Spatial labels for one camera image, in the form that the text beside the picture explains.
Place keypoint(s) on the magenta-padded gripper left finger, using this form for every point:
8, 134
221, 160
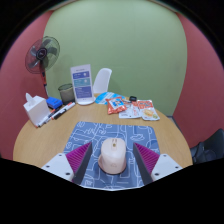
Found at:
63, 165

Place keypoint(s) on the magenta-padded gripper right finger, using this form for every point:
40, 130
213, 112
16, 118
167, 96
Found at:
161, 165

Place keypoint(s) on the cream computer mouse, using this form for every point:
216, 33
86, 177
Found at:
113, 156

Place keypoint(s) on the blue-grey patterned mouse pad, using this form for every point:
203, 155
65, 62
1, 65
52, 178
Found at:
100, 131

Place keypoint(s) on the white marker with red cap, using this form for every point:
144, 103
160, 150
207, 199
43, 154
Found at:
46, 118

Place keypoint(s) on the white and orange snack packet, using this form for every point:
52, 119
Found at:
148, 110

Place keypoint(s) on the white tissue box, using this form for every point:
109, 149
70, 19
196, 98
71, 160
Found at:
36, 110

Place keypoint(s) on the blue whiteboard eraser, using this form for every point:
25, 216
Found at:
54, 102

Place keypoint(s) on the dark glass cup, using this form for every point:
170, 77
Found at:
66, 94

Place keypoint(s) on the small black object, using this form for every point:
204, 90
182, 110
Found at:
133, 98

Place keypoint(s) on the light blue flat packet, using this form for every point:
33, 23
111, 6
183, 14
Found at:
103, 98

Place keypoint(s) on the white and blue table sign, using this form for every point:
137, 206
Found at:
82, 83

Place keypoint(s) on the white chair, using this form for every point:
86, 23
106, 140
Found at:
102, 81

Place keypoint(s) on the dark standing fan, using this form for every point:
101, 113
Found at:
42, 53

